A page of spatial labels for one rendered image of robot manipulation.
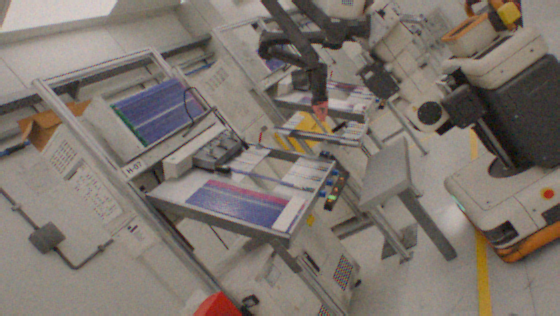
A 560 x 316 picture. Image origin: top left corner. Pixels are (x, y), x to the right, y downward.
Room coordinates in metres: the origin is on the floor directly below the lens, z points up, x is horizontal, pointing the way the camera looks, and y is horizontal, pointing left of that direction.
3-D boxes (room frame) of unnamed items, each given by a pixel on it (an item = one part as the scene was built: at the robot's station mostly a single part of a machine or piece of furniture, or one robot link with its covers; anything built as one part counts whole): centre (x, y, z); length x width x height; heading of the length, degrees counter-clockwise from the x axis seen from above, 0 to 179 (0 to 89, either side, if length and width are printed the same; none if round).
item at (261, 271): (2.11, 0.50, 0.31); 0.70 x 0.65 x 0.62; 145
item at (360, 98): (3.20, -0.49, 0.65); 1.01 x 0.73 x 1.29; 55
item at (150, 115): (2.09, 0.37, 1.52); 0.51 x 0.13 x 0.27; 145
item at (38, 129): (2.17, 0.67, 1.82); 0.68 x 0.30 x 0.20; 145
